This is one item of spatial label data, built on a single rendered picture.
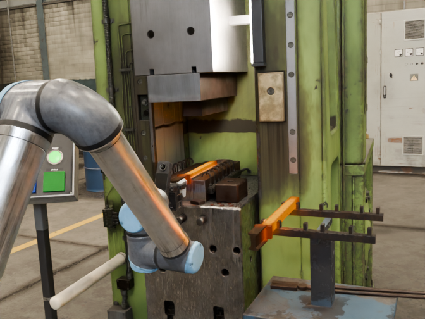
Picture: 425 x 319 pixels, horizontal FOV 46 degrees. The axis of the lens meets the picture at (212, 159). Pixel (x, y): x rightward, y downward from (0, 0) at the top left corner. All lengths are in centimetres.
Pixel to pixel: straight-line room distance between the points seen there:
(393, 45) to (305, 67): 519
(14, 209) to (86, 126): 22
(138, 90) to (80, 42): 810
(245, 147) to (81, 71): 803
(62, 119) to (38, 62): 975
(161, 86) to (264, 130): 40
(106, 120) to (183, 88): 71
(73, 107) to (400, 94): 610
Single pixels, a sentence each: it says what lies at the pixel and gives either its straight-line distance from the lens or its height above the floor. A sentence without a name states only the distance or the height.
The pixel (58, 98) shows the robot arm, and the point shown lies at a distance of 107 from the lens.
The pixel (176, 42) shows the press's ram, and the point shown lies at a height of 147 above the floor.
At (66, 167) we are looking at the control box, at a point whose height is 105.
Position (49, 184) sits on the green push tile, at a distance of 187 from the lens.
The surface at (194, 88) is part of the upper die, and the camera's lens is 173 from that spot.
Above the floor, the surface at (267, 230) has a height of 95.
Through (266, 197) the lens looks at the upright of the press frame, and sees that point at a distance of 185.
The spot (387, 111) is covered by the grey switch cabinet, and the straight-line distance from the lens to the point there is 696.
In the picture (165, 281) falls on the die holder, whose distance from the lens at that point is 187.
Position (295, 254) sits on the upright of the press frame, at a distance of 189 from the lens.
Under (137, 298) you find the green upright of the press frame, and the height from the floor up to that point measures 45.
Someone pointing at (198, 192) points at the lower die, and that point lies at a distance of 178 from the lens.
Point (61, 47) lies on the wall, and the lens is 1037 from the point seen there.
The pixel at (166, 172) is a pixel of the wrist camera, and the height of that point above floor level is 105.
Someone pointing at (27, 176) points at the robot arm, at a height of 116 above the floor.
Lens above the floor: 134
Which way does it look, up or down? 9 degrees down
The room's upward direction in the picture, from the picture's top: 3 degrees counter-clockwise
